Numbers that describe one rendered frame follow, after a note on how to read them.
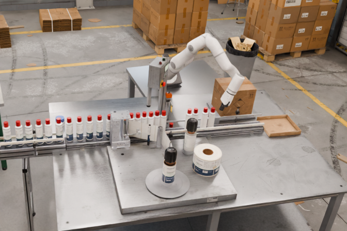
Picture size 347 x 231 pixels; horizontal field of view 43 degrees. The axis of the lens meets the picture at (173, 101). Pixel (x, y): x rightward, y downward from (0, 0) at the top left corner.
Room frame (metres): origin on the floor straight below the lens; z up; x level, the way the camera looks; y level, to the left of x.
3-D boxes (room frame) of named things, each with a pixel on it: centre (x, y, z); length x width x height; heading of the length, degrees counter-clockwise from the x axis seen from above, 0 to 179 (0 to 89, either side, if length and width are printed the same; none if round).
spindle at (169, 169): (2.35, -0.02, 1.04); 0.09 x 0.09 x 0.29
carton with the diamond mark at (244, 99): (3.48, -0.53, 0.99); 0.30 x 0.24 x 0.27; 109
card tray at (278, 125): (3.29, -0.94, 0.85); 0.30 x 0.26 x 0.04; 109
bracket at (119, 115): (2.75, 0.38, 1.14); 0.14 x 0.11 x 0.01; 109
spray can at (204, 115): (3.07, -0.27, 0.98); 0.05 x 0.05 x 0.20
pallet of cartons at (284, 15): (7.06, -1.73, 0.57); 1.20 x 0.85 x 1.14; 118
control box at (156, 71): (3.02, 0.14, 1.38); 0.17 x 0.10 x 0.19; 164
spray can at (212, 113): (3.08, -0.33, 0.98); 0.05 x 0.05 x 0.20
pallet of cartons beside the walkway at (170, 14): (6.99, 0.23, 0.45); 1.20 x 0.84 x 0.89; 28
